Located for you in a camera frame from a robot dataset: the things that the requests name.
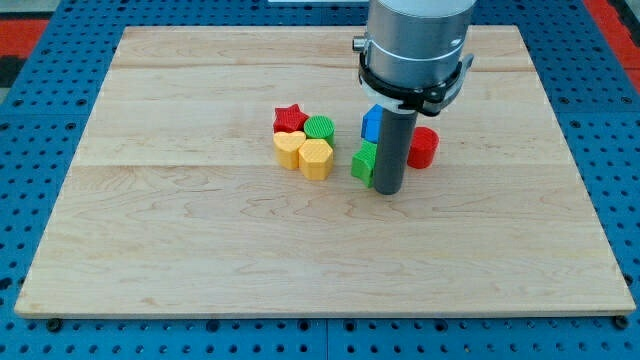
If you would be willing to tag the blue cube block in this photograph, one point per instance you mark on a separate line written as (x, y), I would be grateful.
(370, 127)

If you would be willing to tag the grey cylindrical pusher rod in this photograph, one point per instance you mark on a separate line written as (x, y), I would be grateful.
(395, 136)

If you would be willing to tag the wooden board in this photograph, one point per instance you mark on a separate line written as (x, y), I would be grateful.
(176, 207)

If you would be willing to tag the green cylinder block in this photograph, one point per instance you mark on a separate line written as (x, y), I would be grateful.
(320, 127)

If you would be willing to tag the red star block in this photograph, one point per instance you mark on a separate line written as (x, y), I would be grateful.
(289, 119)

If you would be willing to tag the yellow heart block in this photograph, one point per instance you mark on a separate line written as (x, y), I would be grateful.
(286, 148)

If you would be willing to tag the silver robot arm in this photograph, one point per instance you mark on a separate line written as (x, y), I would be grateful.
(414, 43)

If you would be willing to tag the green star block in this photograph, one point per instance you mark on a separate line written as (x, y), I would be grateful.
(363, 163)

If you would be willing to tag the yellow hexagon block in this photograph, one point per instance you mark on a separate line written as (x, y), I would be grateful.
(316, 159)

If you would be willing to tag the red cylinder block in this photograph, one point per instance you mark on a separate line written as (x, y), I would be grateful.
(423, 147)

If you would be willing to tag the black mounting bracket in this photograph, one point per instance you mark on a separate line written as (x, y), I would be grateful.
(429, 101)

